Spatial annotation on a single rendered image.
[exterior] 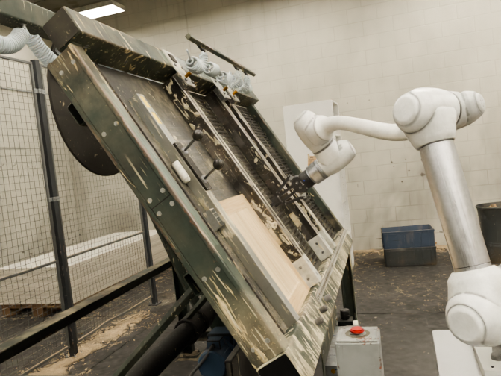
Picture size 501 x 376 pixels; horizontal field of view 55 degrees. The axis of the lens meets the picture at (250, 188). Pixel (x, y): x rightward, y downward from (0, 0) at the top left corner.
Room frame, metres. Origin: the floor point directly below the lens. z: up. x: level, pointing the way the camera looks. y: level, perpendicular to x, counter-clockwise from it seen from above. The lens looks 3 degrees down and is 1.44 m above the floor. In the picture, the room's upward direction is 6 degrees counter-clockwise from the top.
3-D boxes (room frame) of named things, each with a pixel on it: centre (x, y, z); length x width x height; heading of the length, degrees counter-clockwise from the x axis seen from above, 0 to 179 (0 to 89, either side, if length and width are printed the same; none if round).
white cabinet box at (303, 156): (5.92, -0.85, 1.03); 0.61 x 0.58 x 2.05; 162
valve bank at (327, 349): (1.77, -0.30, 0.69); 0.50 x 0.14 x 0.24; 165
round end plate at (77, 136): (2.57, 0.72, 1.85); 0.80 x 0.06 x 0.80; 165
